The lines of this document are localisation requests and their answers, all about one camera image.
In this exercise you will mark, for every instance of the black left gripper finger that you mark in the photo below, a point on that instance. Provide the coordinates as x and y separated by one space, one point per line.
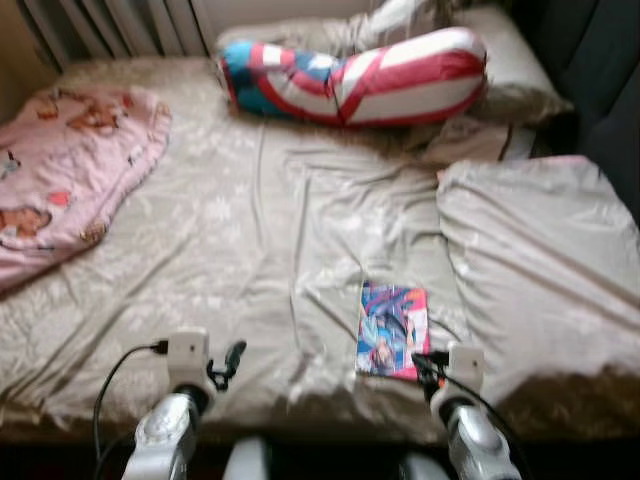
236 353

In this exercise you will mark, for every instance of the colourful comic book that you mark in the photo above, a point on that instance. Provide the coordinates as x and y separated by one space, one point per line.
390 320

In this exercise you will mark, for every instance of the pink cartoon print blanket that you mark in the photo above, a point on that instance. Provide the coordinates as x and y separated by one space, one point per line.
70 170

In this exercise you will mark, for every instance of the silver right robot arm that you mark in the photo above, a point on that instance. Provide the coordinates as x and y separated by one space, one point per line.
475 445

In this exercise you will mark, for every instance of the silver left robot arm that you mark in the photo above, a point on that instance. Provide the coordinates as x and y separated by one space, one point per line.
165 440

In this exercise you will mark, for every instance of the grey left robot leg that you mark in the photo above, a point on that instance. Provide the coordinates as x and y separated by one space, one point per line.
248 462

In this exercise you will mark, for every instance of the grey robot leg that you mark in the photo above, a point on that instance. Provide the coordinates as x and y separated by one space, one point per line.
248 462
425 468

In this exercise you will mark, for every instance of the grey right robot leg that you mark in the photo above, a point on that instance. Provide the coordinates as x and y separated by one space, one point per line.
425 468

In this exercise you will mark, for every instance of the red white blue bolster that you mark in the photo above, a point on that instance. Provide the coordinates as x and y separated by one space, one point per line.
400 80

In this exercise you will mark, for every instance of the dark fabric furniture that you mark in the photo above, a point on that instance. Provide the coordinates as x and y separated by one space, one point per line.
600 70

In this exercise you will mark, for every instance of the white rumpled pillow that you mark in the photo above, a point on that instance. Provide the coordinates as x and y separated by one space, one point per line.
400 15

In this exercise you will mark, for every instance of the grey curtain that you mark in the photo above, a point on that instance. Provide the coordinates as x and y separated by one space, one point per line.
100 25

